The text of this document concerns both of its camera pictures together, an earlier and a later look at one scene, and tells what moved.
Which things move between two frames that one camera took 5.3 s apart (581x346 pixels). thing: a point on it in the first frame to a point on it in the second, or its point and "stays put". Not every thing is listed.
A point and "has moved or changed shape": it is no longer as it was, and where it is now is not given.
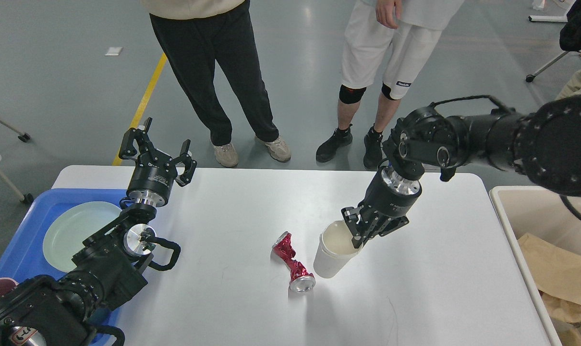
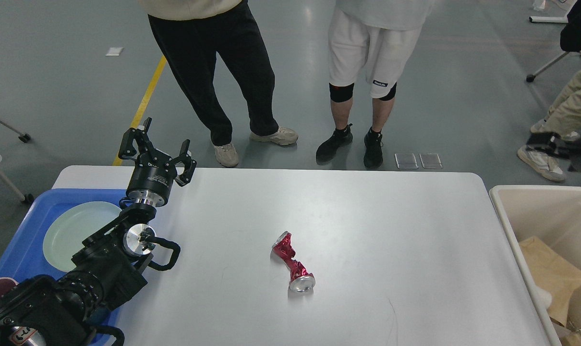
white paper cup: (335, 249) to (540, 299)
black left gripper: (151, 179) stays put
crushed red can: (300, 280) stays put
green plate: (65, 236) stays put
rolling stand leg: (23, 136) stays put
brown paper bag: (563, 278) has moved or changed shape
